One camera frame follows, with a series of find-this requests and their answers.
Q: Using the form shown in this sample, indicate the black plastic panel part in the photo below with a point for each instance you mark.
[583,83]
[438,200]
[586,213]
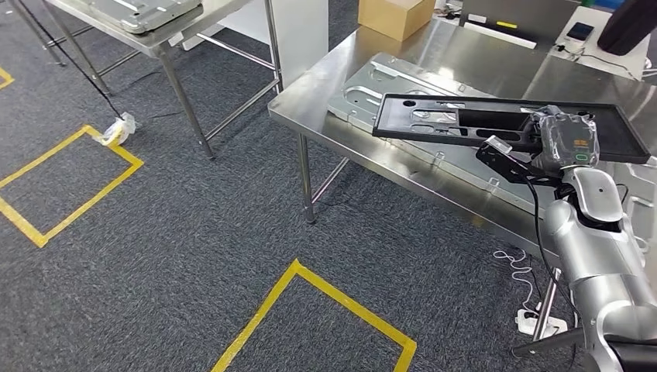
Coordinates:
[390,120]

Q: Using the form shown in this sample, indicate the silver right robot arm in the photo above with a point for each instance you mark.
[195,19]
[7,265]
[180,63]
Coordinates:
[595,256]

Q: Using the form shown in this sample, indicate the stainless steel workbench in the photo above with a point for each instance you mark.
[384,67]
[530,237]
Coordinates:
[462,56]

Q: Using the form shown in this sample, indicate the stamped metal plate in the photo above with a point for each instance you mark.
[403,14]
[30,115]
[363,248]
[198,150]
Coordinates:
[359,97]
[143,13]

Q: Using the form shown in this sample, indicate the white panel board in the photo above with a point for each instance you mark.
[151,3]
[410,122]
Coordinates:
[303,36]

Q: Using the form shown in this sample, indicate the brown cardboard box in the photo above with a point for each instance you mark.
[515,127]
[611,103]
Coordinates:
[395,18]

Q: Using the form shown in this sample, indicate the stainless steel table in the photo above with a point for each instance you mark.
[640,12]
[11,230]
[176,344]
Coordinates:
[220,10]

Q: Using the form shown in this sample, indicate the clear tape wad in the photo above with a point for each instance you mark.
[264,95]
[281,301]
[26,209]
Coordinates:
[120,131]

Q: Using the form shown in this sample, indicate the grey laptop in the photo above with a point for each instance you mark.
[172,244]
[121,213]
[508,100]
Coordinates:
[513,15]

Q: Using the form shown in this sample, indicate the white power strip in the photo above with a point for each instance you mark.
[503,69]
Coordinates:
[549,326]

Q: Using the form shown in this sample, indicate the black smartphone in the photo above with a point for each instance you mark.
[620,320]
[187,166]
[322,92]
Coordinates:
[580,31]

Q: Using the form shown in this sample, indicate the white desk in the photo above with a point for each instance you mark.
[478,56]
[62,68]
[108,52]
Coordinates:
[616,64]

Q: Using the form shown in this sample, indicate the black bag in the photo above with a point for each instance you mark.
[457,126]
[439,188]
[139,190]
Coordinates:
[626,25]

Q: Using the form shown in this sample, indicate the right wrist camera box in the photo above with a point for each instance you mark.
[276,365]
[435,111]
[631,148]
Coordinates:
[498,145]

